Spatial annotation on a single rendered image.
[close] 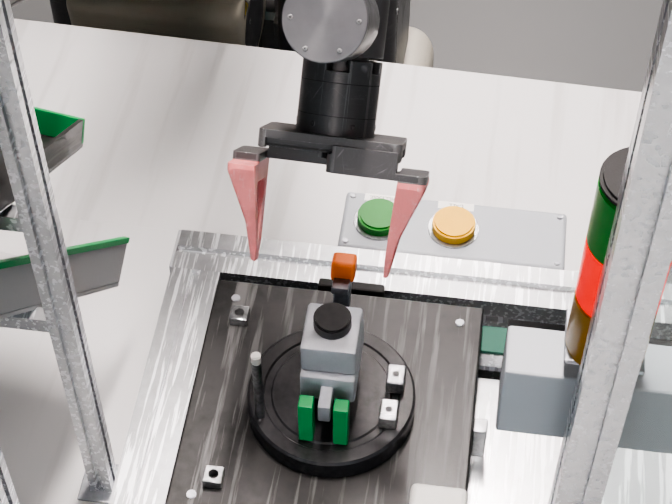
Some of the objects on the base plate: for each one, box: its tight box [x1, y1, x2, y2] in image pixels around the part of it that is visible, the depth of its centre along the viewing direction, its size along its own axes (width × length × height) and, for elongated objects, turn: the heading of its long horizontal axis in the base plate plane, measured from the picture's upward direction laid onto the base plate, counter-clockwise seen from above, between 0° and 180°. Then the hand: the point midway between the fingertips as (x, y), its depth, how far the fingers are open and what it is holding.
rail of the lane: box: [169, 230, 579, 328], centre depth 134 cm, size 6×89×11 cm, turn 82°
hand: (321, 256), depth 106 cm, fingers open, 9 cm apart
